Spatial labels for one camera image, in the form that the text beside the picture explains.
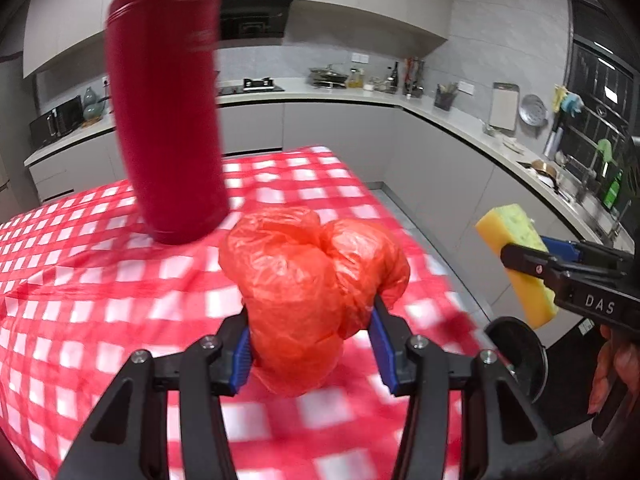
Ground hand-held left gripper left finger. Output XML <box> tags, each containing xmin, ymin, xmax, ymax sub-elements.
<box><xmin>57</xmin><ymin>310</ymin><xmax>253</xmax><ymax>480</ymax></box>

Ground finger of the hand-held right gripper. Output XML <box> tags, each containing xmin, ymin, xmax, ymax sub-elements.
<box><xmin>541</xmin><ymin>236</ymin><xmax>621</xmax><ymax>261</ymax></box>
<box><xmin>500</xmin><ymin>242</ymin><xmax>566</xmax><ymax>291</ymax></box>

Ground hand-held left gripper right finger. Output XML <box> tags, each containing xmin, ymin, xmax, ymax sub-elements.
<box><xmin>370</xmin><ymin>296</ymin><xmax>556</xmax><ymax>480</ymax></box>

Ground yellow sponge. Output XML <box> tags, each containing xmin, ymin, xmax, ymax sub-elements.
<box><xmin>475</xmin><ymin>203</ymin><xmax>558</xmax><ymax>330</ymax></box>

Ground black bucket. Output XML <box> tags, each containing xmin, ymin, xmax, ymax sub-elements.
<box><xmin>482</xmin><ymin>316</ymin><xmax>548</xmax><ymax>403</ymax></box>

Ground red plastic bag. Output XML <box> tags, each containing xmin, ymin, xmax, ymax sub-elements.
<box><xmin>218</xmin><ymin>207</ymin><xmax>412</xmax><ymax>398</ymax></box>

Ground person's right hand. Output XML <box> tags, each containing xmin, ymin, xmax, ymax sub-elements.
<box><xmin>589</xmin><ymin>325</ymin><xmax>640</xmax><ymax>415</ymax></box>

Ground steel faucet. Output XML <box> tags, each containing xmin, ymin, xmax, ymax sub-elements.
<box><xmin>575</xmin><ymin>155</ymin><xmax>601</xmax><ymax>206</ymax></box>

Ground green dish soap bottle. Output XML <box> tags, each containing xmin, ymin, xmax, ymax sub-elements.
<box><xmin>602</xmin><ymin>170</ymin><xmax>623</xmax><ymax>211</ymax></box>

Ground brown bowl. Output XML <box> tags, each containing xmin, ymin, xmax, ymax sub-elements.
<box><xmin>530</xmin><ymin>159</ymin><xmax>558</xmax><ymax>183</ymax></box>

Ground plastic wrap roll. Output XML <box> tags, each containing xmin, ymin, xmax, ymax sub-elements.
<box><xmin>545</xmin><ymin>127</ymin><xmax>566</xmax><ymax>158</ymax></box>

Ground lower kitchen cabinets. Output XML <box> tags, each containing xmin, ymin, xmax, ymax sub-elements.
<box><xmin>25</xmin><ymin>97</ymin><xmax>601</xmax><ymax>351</ymax></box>

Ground kitchen cabinets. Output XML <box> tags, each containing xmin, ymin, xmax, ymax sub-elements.
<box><xmin>25</xmin><ymin>97</ymin><xmax>601</xmax><ymax>351</ymax></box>
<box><xmin>22</xmin><ymin>0</ymin><xmax>453</xmax><ymax>78</ymax></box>

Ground round steel steamer plate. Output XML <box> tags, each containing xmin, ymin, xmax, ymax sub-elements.
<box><xmin>519</xmin><ymin>94</ymin><xmax>548</xmax><ymax>126</ymax></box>

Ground white cutting board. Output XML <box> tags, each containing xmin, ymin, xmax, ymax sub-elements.
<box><xmin>488</xmin><ymin>81</ymin><xmax>521</xmax><ymax>131</ymax></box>

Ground red checked tablecloth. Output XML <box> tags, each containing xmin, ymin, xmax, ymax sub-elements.
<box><xmin>0</xmin><ymin>146</ymin><xmax>501</xmax><ymax>480</ymax></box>

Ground window with bars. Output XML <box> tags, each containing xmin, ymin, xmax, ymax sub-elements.
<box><xmin>565</xmin><ymin>0</ymin><xmax>640</xmax><ymax>201</ymax></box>

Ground black utensil holder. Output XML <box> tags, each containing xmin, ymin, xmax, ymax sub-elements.
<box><xmin>434</xmin><ymin>83</ymin><xmax>458</xmax><ymax>111</ymax></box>

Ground red thermos flask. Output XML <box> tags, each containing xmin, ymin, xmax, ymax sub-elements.
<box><xmin>105</xmin><ymin>0</ymin><xmax>231</xmax><ymax>246</ymax></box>

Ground steel pot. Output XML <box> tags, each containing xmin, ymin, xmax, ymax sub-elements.
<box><xmin>307</xmin><ymin>65</ymin><xmax>348</xmax><ymax>88</ymax></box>

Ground green ceramic vase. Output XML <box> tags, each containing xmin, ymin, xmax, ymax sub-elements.
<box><xmin>82</xmin><ymin>86</ymin><xmax>103</xmax><ymax>121</ymax></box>

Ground black microwave oven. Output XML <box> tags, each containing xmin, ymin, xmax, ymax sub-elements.
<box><xmin>29</xmin><ymin>96</ymin><xmax>83</xmax><ymax>148</ymax></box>

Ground upper kitchen cabinets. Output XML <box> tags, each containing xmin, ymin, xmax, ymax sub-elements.
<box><xmin>22</xmin><ymin>0</ymin><xmax>453</xmax><ymax>78</ymax></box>

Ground refrigerator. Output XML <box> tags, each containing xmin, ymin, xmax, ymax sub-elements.
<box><xmin>0</xmin><ymin>52</ymin><xmax>31</xmax><ymax>196</ymax></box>

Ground black range hood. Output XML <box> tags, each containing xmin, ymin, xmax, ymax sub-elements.
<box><xmin>212</xmin><ymin>0</ymin><xmax>301</xmax><ymax>43</ymax></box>

